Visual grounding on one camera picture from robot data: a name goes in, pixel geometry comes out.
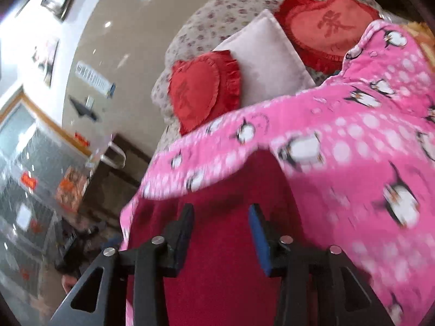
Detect dark red sweater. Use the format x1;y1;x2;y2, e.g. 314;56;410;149
126;149;327;326

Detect wall calendar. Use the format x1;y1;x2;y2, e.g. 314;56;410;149
75;62;117;98

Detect floral pillow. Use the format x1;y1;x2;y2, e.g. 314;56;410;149
151;64;184;126

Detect orange printed boxes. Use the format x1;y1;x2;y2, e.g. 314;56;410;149
56;168;91;213

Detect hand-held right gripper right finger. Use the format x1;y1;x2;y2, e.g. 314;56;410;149
248;204;395;326

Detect red heart ruffled pillow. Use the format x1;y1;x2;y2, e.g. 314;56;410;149
168;50;243;136
274;0;381;74

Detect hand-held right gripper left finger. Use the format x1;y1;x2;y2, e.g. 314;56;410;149
51;204;196;326

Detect dark shoes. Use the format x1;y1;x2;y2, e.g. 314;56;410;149
54;224;119;272

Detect dark wooden desk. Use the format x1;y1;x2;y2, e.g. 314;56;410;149
80;134;160;231

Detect orange patterned cloth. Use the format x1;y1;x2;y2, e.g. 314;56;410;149
404;20;435;58

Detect pink penguin print blanket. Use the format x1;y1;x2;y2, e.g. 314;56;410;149
120;20;435;326

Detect white pillow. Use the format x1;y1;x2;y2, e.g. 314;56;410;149
212;8;316;107

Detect small framed wall picture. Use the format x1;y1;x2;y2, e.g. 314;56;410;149
32;39;60;87

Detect dark hanging cloth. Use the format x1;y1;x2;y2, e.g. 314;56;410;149
69;96;100;122

